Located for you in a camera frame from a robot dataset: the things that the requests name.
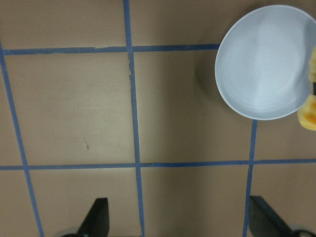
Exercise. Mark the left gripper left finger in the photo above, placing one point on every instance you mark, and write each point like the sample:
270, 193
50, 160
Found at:
96, 222

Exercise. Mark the blue plate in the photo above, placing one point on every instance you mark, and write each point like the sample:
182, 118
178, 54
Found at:
261, 67

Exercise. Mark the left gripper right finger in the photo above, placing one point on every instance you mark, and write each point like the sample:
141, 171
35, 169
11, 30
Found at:
264, 221

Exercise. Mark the spiral bread roll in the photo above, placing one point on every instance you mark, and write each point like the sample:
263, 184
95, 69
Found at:
307, 113

